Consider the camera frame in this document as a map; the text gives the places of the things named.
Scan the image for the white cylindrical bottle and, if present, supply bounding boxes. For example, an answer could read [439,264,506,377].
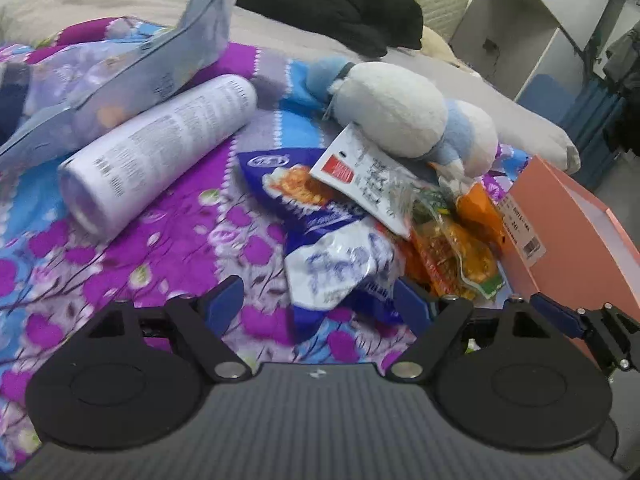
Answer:
[57,74,258,240]

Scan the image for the green yellow snack packet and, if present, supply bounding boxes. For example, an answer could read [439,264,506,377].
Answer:
[410,187,506,302]

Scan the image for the white label snack packet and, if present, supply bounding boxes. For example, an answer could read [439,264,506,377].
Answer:
[309,122,426,239]

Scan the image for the pale blue plastic pack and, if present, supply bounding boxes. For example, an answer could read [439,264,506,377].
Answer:
[0,0,244,161]

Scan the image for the purple floral bedsheet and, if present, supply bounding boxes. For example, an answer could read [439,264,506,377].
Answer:
[0,17,531,466]

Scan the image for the orange snack packet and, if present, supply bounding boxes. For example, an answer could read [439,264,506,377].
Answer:
[457,182,506,256]

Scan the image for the blue food picture snack packet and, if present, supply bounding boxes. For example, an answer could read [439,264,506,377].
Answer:
[235,147,368,233]

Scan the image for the white blue plush toy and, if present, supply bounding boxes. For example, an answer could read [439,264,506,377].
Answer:
[306,57,500,181]

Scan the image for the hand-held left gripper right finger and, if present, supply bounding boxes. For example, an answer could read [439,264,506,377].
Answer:
[387,277,548,381]

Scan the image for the white blue crinkled snack packet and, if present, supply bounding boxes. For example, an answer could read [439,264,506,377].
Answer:
[284,220,403,345]

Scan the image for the pink cardboard box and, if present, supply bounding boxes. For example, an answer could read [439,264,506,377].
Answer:
[497,155,640,361]

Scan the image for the grey hanging garment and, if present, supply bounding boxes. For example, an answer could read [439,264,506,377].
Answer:
[602,27,640,93]

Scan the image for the cream quilted headboard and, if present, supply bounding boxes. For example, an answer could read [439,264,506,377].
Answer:
[367,0,470,43]

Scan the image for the grey duvet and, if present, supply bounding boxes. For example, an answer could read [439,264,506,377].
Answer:
[0,0,581,176]

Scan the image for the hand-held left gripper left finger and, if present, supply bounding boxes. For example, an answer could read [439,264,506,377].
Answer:
[85,276,251,382]

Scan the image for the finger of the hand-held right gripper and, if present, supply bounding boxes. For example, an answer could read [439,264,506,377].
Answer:
[530,292,640,375]

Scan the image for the blue board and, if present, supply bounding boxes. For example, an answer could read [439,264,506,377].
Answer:
[515,74,576,121]

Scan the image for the grey wardrobe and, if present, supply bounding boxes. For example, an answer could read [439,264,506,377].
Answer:
[450,0,640,106]

